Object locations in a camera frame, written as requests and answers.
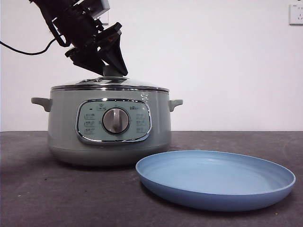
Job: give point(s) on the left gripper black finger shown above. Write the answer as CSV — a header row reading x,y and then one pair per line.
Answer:
x,y
87,60
113,45

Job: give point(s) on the glass lid with green knob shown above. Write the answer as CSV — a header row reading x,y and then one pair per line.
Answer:
x,y
110,71

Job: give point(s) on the pale green electric steamer pot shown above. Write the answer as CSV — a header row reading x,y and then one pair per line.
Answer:
x,y
64,132

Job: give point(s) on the blue round plate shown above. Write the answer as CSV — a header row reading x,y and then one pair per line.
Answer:
x,y
213,179

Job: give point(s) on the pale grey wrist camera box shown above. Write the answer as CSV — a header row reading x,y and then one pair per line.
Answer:
x,y
101,7

